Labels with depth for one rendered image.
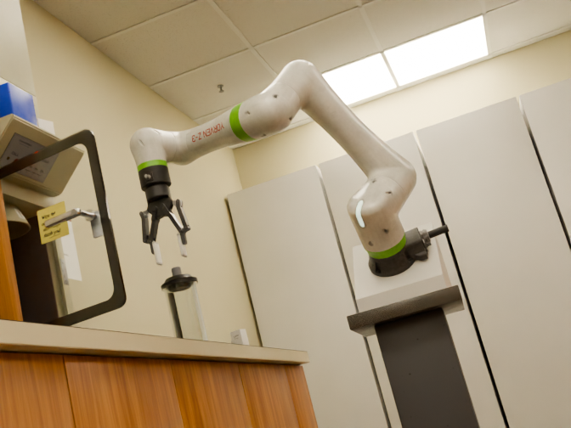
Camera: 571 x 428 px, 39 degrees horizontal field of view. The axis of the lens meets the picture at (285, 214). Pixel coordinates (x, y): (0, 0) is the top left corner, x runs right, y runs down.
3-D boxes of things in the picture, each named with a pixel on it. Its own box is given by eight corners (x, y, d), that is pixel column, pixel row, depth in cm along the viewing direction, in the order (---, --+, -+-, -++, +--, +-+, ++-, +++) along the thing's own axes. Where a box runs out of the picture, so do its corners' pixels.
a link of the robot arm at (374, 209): (417, 225, 240) (397, 174, 230) (397, 260, 230) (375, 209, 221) (380, 225, 248) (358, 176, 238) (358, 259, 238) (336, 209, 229)
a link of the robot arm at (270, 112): (309, 109, 227) (285, 75, 223) (288, 136, 219) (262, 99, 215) (267, 126, 240) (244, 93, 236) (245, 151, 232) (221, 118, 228)
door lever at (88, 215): (60, 233, 172) (59, 222, 172) (96, 219, 168) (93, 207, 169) (43, 230, 167) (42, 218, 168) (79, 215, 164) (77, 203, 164)
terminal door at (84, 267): (14, 346, 173) (-14, 175, 184) (128, 305, 163) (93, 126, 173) (11, 346, 173) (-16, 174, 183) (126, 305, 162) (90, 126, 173)
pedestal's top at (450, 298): (464, 309, 249) (460, 297, 250) (462, 298, 218) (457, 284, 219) (365, 337, 254) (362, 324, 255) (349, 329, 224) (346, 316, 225)
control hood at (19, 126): (-25, 168, 183) (-31, 128, 186) (54, 197, 214) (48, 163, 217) (18, 152, 181) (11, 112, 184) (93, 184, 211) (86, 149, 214)
